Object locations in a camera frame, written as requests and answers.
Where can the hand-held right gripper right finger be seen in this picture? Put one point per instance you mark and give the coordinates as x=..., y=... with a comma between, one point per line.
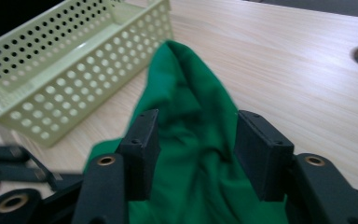
x=264, y=155

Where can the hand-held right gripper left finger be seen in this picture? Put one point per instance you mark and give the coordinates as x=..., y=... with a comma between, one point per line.
x=140, y=155

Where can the green dinosaur print t-shirt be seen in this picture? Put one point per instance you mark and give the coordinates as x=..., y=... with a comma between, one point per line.
x=192, y=93

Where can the pale green perforated plastic basket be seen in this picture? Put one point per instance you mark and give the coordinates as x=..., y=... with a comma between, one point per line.
x=74, y=77

